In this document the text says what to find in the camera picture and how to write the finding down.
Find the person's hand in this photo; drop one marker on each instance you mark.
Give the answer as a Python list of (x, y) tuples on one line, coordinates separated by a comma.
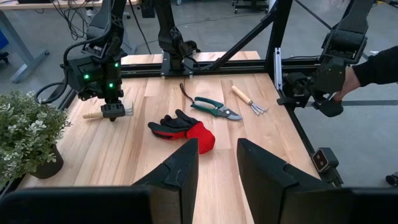
[(349, 84)]

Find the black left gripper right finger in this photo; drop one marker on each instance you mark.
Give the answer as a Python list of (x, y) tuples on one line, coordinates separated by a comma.
[(264, 193)]

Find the red and black gardening glove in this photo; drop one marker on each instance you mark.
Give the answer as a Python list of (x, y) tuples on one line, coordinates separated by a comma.
[(199, 137)]

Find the black table-level camera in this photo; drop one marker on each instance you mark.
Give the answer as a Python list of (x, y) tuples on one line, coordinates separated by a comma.
[(320, 160)]

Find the black aluminium table frame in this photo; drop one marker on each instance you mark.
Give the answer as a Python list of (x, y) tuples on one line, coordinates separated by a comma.
[(280, 31)]

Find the white metal bracket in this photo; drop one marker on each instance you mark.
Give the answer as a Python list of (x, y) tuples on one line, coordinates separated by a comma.
[(277, 68)]

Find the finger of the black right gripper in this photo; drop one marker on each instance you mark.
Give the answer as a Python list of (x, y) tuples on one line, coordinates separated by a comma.
[(112, 110)]

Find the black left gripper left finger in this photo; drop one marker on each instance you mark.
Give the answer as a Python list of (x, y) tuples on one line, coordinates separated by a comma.
[(174, 193)]

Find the potted plant in black pot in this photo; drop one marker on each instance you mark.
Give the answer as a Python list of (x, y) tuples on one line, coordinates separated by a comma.
[(25, 133)]

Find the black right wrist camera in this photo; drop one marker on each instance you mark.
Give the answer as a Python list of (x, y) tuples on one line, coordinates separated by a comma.
[(90, 93)]

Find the black caster wheel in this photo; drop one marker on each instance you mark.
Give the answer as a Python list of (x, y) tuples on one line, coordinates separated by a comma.
[(392, 180)]

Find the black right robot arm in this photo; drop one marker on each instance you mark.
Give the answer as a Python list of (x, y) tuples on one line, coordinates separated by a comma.
[(169, 31)]

